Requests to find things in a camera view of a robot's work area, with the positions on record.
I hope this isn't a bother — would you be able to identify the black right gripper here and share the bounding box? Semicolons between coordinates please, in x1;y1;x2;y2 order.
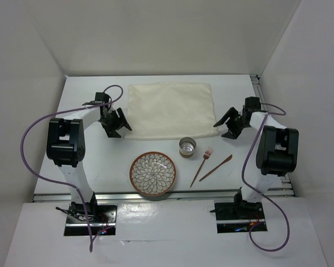
214;107;250;140

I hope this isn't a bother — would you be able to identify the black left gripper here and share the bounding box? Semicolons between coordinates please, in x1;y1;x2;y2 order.
99;107;131;139

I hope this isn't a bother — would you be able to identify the copper fork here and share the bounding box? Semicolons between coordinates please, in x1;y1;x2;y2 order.
190;147;213;187

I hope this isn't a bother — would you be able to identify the cream cloth placemat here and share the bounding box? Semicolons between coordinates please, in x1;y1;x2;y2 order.
125;82;218;140

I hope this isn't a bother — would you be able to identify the metal cup with cork base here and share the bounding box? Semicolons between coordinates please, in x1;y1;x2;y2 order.
179;137;197;158

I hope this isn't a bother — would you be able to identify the patterned ceramic plate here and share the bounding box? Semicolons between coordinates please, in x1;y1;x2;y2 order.
129;151;176;196

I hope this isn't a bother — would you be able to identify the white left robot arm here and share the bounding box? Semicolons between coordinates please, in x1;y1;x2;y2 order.
46;91;132;222

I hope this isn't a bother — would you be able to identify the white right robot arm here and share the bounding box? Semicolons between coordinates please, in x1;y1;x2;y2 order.
213;97;299;219

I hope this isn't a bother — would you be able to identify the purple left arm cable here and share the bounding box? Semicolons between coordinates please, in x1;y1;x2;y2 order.
19;85;124;253

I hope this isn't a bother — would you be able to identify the aluminium right side rail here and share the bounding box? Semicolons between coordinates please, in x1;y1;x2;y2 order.
249;74;295;197

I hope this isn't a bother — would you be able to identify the aluminium rail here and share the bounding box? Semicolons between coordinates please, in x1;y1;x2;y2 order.
33;189;279;202
249;74;295;197

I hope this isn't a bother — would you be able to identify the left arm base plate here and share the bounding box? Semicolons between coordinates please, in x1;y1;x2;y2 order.
56;204;117;237

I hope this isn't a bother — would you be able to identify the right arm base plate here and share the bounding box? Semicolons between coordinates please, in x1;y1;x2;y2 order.
210;189;267;234

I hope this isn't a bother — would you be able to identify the aluminium front rail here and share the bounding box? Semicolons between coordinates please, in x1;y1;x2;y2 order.
33;189;279;202

